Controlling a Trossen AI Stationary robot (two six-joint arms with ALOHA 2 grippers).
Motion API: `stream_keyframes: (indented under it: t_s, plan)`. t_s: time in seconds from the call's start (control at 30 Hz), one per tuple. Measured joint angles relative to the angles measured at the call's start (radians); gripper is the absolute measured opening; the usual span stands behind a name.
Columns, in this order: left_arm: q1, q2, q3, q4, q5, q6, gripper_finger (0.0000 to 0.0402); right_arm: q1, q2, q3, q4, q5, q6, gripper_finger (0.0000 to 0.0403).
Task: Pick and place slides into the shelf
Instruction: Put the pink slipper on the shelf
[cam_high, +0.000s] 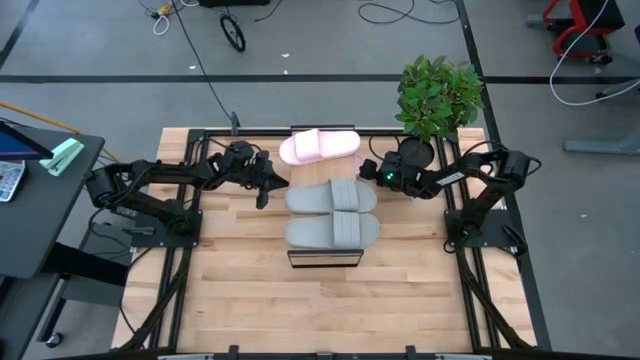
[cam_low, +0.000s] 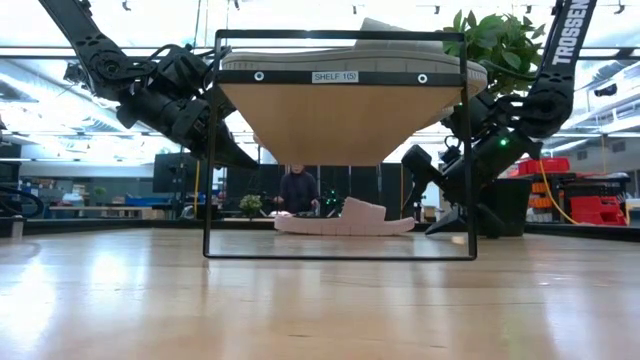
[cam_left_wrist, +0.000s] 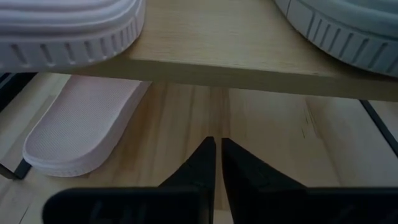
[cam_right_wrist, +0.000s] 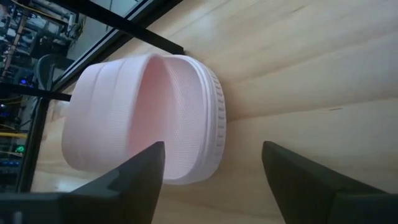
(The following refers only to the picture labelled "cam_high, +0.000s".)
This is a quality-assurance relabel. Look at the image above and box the wooden shelf black metal frame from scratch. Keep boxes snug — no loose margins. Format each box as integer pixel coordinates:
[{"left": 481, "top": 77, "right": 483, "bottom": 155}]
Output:
[{"left": 287, "top": 124, "right": 365, "bottom": 269}]

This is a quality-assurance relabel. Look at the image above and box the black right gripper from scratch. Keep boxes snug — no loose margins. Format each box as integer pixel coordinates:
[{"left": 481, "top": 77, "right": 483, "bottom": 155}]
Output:
[{"left": 359, "top": 151, "right": 429, "bottom": 197}]

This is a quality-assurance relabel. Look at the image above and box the green plant in black pot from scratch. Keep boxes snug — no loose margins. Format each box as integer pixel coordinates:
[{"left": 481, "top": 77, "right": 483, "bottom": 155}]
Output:
[{"left": 394, "top": 54, "right": 485, "bottom": 169}]

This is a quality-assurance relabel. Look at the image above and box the long black floor cable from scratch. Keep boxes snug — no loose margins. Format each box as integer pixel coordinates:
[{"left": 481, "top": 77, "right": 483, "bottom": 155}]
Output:
[{"left": 169, "top": 0, "right": 236, "bottom": 126}]

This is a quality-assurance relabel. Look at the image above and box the black ring wheel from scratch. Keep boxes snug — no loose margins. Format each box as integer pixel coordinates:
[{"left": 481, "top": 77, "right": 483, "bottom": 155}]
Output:
[{"left": 219, "top": 13, "right": 247, "bottom": 53}]

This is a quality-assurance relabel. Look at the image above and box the mint green stapler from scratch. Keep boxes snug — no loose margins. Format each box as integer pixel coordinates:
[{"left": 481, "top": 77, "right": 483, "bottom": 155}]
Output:
[{"left": 39, "top": 138, "right": 85, "bottom": 177}]

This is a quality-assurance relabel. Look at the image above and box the black desk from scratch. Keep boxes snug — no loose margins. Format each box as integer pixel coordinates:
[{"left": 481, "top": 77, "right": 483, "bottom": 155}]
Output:
[{"left": 0, "top": 122, "right": 106, "bottom": 279}]

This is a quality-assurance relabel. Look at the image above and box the red utility cart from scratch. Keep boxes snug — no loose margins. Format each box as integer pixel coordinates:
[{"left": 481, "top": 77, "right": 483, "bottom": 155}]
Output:
[{"left": 542, "top": 0, "right": 626, "bottom": 65}]

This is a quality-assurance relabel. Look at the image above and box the grey desk leg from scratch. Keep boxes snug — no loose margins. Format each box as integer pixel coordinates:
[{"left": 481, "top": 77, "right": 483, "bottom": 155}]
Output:
[{"left": 563, "top": 77, "right": 640, "bottom": 156}]

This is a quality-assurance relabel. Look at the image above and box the grey rubber slide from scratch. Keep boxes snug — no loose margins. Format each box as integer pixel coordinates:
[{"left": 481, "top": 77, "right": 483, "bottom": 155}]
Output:
[
  {"left": 283, "top": 210, "right": 382, "bottom": 250},
  {"left": 284, "top": 177, "right": 379, "bottom": 216}
]

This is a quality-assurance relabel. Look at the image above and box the long white floor cable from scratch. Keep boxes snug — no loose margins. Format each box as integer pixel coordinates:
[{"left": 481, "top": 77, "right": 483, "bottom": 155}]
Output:
[{"left": 549, "top": 0, "right": 640, "bottom": 107}]

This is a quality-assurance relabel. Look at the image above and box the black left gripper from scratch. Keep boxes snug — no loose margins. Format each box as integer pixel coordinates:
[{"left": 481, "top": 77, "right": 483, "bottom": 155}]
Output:
[{"left": 221, "top": 141, "right": 291, "bottom": 211}]

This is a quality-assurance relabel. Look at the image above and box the looped black floor cable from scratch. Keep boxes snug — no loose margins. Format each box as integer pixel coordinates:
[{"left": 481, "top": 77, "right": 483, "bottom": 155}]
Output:
[{"left": 357, "top": 0, "right": 461, "bottom": 26}]

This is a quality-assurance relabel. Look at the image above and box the white calculator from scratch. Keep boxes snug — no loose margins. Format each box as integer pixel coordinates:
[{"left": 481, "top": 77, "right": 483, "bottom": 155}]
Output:
[{"left": 0, "top": 159, "right": 26, "bottom": 203}]

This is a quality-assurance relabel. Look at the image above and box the white cable yellow plug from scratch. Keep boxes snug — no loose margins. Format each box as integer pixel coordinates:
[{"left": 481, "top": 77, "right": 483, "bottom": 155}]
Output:
[{"left": 152, "top": 3, "right": 174, "bottom": 37}]

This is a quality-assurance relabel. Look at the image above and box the black desk leg frame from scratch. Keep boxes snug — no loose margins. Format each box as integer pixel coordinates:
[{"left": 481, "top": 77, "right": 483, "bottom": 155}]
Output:
[{"left": 0, "top": 222, "right": 134, "bottom": 360}]

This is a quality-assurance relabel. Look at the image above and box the dark tablet screen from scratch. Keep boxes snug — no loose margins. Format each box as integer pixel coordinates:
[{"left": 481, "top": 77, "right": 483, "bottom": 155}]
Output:
[{"left": 0, "top": 119, "right": 55, "bottom": 161}]

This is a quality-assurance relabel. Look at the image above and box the yellow floor cable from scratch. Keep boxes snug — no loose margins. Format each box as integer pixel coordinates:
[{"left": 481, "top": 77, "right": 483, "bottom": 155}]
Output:
[{"left": 0, "top": 101, "right": 121, "bottom": 164}]

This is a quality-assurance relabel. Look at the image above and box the black floor box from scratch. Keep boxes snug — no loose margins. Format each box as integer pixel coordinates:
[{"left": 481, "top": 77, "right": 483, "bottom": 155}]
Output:
[{"left": 198, "top": 0, "right": 271, "bottom": 8}]

